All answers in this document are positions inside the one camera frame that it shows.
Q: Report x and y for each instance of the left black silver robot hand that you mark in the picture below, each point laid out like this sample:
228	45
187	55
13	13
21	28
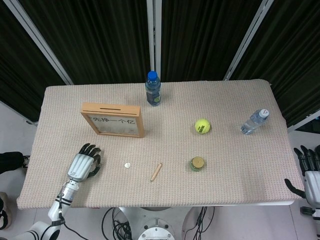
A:
80	166

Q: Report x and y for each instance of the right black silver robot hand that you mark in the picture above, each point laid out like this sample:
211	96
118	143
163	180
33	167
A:
312	182

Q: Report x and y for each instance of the silver coin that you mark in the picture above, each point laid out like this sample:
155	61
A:
127	165

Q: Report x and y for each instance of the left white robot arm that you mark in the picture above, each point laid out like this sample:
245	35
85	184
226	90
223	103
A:
66	193

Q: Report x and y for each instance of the white grey robot base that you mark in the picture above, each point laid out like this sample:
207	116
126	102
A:
156	227

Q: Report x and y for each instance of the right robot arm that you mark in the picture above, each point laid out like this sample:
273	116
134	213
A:
311	211

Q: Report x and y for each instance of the person in black clothing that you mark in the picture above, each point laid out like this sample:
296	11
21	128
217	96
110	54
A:
10	162

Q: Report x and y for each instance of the short wooden pencil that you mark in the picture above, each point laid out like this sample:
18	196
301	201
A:
156	172

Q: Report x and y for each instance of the clear water bottle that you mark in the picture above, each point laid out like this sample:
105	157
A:
253	122

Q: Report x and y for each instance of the pink woven tablecloth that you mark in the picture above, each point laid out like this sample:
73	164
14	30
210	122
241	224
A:
225	175

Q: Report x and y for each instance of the black white sneaker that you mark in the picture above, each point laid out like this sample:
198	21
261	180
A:
5	212

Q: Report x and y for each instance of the blue drink bottle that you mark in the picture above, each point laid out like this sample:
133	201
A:
153	90

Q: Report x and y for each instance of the gold green upturned cup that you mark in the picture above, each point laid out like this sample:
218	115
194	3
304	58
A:
197	163

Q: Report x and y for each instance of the dark curtain panel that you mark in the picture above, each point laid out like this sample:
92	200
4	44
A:
15	62
100	37
295	62
200	37

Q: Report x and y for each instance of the yellow tennis ball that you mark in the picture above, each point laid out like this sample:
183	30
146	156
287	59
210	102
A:
202	126

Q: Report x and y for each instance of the white screen base rail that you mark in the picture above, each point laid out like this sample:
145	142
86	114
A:
303	121

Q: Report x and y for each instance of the wooden frame money box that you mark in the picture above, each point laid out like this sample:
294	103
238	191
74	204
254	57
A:
112	110

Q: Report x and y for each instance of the white screen frame pole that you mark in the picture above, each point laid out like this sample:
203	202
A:
40	40
153	37
250	37

